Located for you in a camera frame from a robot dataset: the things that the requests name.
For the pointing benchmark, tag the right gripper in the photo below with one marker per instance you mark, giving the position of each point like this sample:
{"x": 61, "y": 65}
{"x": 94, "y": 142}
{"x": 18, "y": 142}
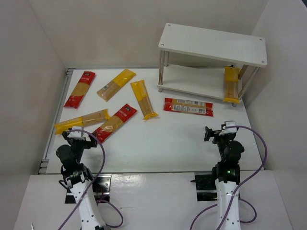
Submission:
{"x": 216, "y": 135}

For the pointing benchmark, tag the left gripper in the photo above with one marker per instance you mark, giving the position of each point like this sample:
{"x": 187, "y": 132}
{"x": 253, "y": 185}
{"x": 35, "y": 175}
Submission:
{"x": 78, "y": 142}

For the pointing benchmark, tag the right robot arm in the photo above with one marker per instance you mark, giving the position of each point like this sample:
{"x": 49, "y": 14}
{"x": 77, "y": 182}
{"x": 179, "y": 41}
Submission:
{"x": 226, "y": 175}

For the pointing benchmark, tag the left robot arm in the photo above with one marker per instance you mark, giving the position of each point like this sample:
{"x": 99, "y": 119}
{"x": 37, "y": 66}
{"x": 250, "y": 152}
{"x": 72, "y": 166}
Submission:
{"x": 79, "y": 179}

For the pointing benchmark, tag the yellow Pastatime pasta bag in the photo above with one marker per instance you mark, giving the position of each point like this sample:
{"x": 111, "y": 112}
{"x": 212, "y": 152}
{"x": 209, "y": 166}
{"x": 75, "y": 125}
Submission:
{"x": 82, "y": 121}

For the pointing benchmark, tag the red pasta bag near centre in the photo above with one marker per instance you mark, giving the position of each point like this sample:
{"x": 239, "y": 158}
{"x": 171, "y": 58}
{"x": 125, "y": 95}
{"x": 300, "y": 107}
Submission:
{"x": 115, "y": 122}

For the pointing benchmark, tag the red pasta bag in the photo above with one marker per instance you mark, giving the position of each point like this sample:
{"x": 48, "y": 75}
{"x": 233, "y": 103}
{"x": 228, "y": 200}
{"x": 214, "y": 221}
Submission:
{"x": 80, "y": 90}
{"x": 115, "y": 122}

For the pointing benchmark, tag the red pasta bag label up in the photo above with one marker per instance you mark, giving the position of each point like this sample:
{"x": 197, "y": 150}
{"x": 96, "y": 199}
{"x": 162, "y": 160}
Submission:
{"x": 188, "y": 107}

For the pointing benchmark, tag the yellow pasta bag with barcode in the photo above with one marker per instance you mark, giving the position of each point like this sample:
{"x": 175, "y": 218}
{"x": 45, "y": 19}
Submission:
{"x": 109, "y": 90}

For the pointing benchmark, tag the red pasta bag far left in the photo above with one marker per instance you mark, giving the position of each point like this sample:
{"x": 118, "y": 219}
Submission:
{"x": 80, "y": 90}

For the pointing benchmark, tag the yellow pasta bag on shelf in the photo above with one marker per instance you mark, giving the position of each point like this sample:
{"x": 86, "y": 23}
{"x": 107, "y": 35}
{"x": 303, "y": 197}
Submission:
{"x": 231, "y": 85}

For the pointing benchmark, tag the white two-tier shelf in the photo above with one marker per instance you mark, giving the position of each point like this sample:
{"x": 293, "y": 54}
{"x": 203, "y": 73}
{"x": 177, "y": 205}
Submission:
{"x": 221, "y": 49}

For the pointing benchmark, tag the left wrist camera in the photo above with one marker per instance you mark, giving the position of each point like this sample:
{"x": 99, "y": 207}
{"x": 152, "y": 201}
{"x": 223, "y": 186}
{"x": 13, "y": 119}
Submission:
{"x": 76, "y": 132}

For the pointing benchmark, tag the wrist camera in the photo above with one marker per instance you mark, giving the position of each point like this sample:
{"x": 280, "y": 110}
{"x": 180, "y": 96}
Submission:
{"x": 229, "y": 127}
{"x": 76, "y": 132}

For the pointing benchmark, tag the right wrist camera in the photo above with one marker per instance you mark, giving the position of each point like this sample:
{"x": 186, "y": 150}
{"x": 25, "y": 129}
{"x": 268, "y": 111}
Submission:
{"x": 229, "y": 127}

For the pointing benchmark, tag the aluminium rail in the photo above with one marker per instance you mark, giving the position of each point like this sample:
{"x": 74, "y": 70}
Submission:
{"x": 45, "y": 159}

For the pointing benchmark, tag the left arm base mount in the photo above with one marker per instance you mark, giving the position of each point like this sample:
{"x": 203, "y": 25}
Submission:
{"x": 101, "y": 189}

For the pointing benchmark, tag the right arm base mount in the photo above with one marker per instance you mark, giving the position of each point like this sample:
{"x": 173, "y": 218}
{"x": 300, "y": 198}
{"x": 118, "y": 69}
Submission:
{"x": 205, "y": 187}

